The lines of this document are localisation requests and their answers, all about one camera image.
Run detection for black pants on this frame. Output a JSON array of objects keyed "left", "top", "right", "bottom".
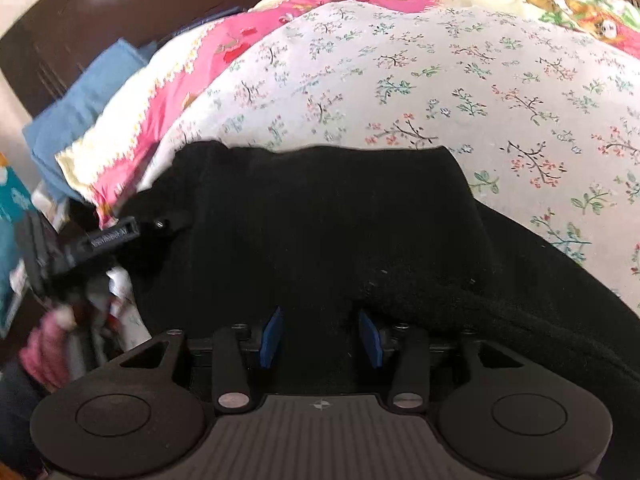
[{"left": 118, "top": 141, "right": 639, "bottom": 479}]

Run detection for pink gloved hand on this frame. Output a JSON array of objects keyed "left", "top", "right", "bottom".
[{"left": 18, "top": 304, "right": 76, "bottom": 392}]

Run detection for teal patterned box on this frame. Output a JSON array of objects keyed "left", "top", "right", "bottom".
[{"left": 0, "top": 155, "right": 34, "bottom": 337}]

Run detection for pink cartoon quilt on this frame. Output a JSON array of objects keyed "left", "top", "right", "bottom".
[{"left": 53, "top": 0, "right": 639, "bottom": 220}]

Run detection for blue pillow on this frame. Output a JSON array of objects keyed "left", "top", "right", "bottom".
[{"left": 23, "top": 39, "right": 157, "bottom": 203}]

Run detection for dark brown headboard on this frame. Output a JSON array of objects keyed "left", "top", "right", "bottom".
[{"left": 1, "top": 0, "right": 259, "bottom": 116}]

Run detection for white floral bed sheet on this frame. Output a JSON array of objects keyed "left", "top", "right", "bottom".
[{"left": 140, "top": 1, "right": 639, "bottom": 308}]

